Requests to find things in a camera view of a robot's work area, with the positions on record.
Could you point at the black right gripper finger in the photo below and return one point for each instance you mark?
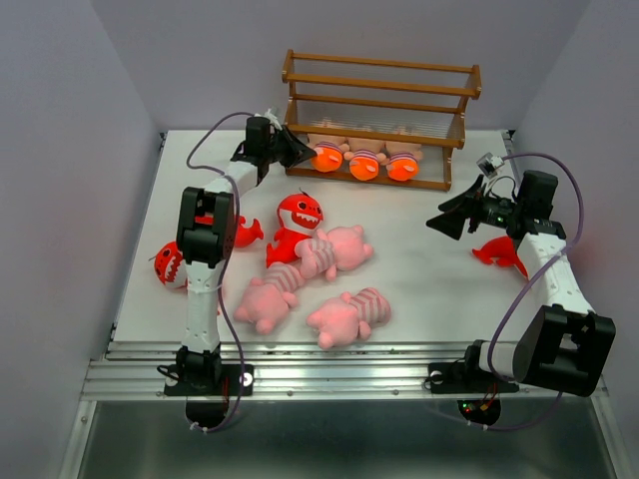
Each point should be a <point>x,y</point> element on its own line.
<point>450,224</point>
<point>475,190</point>

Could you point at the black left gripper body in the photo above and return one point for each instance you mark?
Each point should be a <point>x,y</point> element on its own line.
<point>272,150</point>

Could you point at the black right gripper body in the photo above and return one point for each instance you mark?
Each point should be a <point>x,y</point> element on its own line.
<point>495,211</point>

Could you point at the boy doll black hair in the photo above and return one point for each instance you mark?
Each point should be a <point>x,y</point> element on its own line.
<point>329,151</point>

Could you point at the boy doll face up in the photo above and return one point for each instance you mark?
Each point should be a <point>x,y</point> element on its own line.
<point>365,156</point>

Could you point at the boy doll from corner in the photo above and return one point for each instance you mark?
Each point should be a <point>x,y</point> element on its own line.
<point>403,160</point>

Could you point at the pink pig plush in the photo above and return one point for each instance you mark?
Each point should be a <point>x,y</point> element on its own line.
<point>327,253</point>
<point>268,300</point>
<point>342,320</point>

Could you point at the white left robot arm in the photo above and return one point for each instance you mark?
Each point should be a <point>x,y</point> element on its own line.
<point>207,227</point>

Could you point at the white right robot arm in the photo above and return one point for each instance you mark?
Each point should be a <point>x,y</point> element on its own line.
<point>566,344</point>

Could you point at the wooden three-tier shelf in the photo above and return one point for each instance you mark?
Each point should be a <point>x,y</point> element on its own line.
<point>381,99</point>

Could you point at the red shark plush right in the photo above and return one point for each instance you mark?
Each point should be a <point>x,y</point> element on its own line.
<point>500,251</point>

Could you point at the red shark plush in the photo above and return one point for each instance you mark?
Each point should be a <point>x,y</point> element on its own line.
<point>299,216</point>
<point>500,251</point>
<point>169,268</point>
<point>245,236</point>

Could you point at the red shark plush centre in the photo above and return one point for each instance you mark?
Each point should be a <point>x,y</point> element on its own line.
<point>299,216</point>

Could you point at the red shark plush upper left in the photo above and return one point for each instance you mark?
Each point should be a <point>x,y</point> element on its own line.
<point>245,236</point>

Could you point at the red shark plush lower left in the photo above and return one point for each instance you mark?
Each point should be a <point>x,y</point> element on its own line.
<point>169,268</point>

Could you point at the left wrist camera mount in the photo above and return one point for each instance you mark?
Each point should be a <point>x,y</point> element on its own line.
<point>272,114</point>

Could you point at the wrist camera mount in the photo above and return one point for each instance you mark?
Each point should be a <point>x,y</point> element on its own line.
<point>272,114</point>
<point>490,165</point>

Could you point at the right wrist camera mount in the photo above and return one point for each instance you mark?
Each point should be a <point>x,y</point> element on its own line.
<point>490,165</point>

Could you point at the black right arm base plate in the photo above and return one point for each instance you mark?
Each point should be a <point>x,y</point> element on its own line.
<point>455,378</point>

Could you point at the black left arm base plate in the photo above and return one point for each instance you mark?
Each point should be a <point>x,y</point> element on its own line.
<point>226,379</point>

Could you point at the aluminium rail frame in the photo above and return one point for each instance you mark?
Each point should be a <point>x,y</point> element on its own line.
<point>356,411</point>

